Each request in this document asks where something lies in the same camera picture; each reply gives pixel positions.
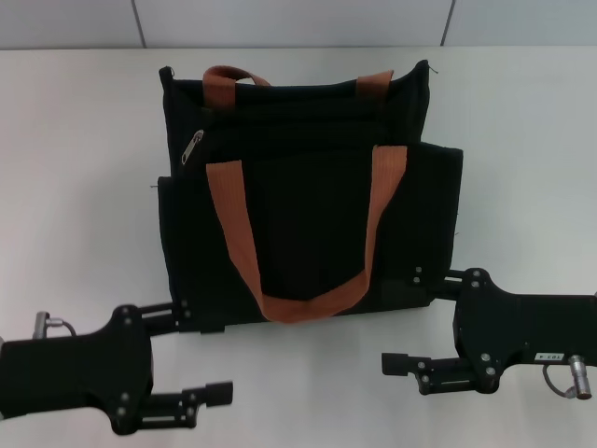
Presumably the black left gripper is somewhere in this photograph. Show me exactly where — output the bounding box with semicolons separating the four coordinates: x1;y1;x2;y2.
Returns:
0;301;234;434

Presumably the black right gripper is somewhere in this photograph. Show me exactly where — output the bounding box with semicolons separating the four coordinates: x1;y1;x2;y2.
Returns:
382;265;597;397

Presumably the black bag with brown handles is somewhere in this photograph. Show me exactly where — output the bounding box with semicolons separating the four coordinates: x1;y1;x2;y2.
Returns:
156;59;465;335

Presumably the right gripper cable with connector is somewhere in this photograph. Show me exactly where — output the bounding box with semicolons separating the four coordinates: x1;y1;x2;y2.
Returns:
542;353;580;399

